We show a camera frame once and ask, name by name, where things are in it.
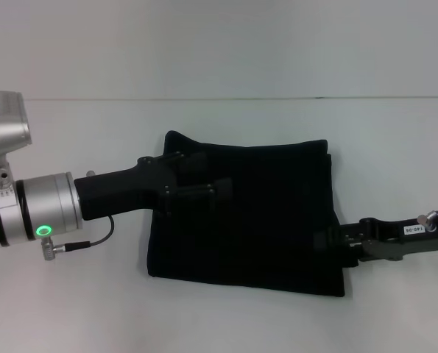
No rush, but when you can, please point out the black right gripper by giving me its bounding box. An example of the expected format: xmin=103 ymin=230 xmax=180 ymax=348
xmin=313 ymin=216 xmax=438 ymax=264

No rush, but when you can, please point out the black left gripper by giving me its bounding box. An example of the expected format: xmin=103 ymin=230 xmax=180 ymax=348
xmin=73 ymin=151 xmax=235 ymax=222

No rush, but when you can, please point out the black shirt with FREE print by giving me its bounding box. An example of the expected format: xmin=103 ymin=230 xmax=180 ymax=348
xmin=146 ymin=129 xmax=347 ymax=289

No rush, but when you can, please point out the right black cable silver plug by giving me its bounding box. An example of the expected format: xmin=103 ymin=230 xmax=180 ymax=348
xmin=417 ymin=208 xmax=438 ymax=275

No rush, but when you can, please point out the black cable silver plug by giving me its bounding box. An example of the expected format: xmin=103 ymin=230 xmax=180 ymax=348
xmin=417 ymin=208 xmax=438 ymax=275
xmin=38 ymin=214 xmax=116 ymax=262

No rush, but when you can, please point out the left black cable silver plug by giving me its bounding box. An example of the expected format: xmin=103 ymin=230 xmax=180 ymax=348
xmin=38 ymin=214 xmax=116 ymax=262

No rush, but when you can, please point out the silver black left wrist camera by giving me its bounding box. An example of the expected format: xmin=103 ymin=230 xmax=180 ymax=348
xmin=0 ymin=90 xmax=33 ymax=171

